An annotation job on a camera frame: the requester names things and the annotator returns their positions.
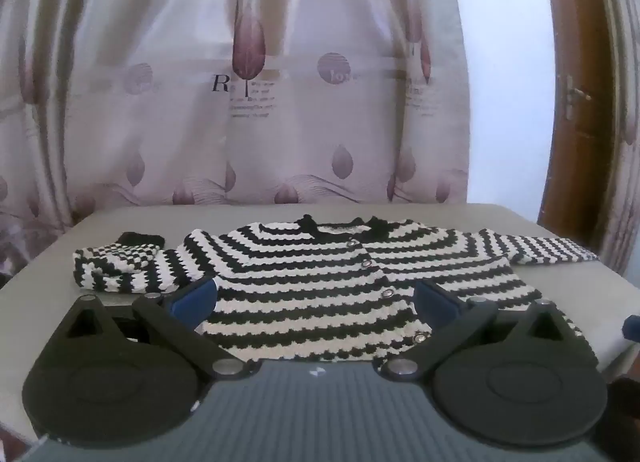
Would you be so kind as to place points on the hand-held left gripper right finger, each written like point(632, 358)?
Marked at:
point(434, 306)

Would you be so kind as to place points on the brown wooden door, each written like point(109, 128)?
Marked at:
point(575, 42)

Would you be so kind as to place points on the black and white striped cardigan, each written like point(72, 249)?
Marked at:
point(310, 292)

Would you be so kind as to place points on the pink leaf print curtain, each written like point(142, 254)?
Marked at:
point(240, 77)

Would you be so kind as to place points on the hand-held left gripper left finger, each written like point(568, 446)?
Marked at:
point(194, 300)

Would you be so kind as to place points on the grey woven table cover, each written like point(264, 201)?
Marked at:
point(40, 302)

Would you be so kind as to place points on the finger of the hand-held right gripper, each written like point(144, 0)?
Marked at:
point(632, 326)

